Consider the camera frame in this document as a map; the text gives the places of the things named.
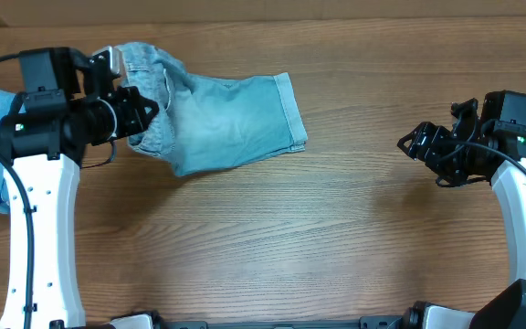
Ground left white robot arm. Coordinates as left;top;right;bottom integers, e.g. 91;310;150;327
0;47;159;328

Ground light blue denim shorts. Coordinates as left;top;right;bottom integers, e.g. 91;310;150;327
118;42;308;176

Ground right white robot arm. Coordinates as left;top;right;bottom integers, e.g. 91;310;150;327
393;90;526;328

